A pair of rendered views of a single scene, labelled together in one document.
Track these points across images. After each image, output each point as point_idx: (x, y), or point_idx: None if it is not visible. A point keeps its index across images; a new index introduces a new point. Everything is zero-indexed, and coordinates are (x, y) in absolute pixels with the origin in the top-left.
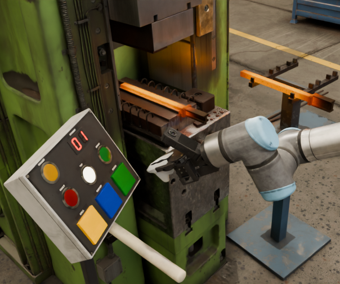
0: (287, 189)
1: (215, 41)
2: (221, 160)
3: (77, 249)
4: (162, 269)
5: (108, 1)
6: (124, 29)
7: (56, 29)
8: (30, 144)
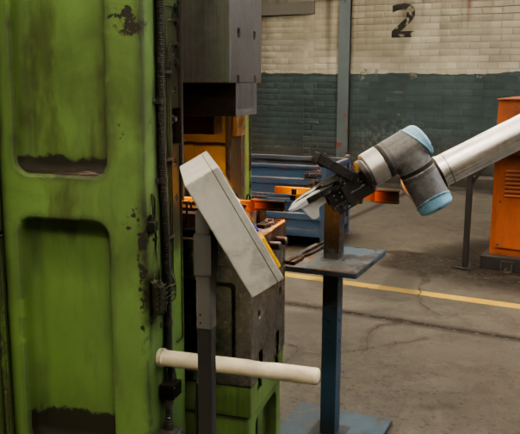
0: (448, 194)
1: (243, 151)
2: (385, 170)
3: (267, 267)
4: (290, 374)
5: (182, 60)
6: (189, 98)
7: (151, 71)
8: (31, 274)
